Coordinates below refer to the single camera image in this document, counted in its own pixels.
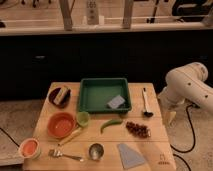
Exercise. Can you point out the red bowl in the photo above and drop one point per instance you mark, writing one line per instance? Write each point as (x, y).
(60, 125)

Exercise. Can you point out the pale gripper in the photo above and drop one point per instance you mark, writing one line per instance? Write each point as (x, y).
(169, 115)

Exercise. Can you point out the grey towel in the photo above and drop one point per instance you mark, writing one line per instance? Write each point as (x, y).
(129, 157)

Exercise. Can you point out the orange cup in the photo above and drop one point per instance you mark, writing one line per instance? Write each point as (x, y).
(29, 149)

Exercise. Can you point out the small metal cup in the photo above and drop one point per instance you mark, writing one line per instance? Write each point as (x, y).
(96, 151)

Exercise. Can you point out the green measuring scoop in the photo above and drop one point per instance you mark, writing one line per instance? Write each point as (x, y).
(82, 119)

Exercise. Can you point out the grey sponge in tray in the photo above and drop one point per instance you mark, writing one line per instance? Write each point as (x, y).
(116, 102)

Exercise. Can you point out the tan sponge block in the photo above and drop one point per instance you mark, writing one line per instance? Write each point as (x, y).
(61, 94)

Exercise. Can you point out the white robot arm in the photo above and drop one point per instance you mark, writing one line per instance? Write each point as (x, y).
(185, 83)

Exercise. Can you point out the green plastic tray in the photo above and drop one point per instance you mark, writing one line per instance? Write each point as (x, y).
(96, 93)

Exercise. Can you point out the green chili pepper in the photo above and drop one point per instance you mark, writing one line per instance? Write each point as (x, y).
(109, 123)

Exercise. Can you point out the bunch of red grapes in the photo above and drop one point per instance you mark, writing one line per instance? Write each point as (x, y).
(141, 131)

